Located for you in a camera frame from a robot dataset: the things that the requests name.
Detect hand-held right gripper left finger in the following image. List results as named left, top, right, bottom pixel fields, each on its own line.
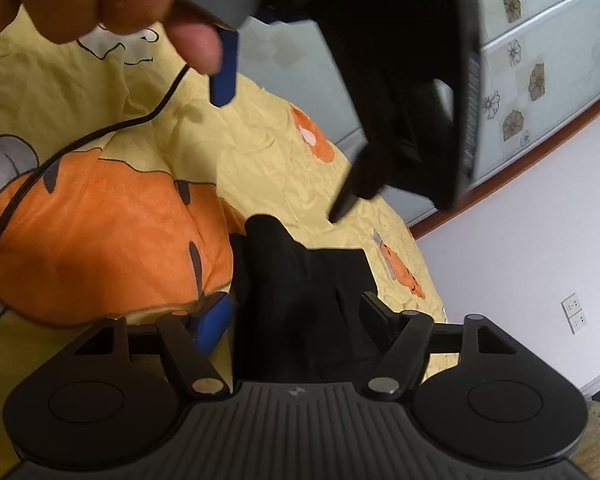
left=70, top=291, right=232, bottom=397

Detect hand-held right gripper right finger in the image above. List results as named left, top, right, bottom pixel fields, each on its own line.
left=360, top=290, right=521, bottom=397

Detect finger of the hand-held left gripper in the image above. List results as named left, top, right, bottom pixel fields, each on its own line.
left=329, top=141, right=387, bottom=224
left=208, top=25, right=240, bottom=109

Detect black pants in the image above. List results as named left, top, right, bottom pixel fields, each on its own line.
left=228, top=214, right=387, bottom=384

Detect yellow printed blanket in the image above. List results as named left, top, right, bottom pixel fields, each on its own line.
left=0, top=5, right=449, bottom=461

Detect black cable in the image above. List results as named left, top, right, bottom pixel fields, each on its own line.
left=0, top=62, right=193, bottom=282

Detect brown wooden wardrobe frame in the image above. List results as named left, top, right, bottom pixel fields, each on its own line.
left=409, top=94, right=600, bottom=241

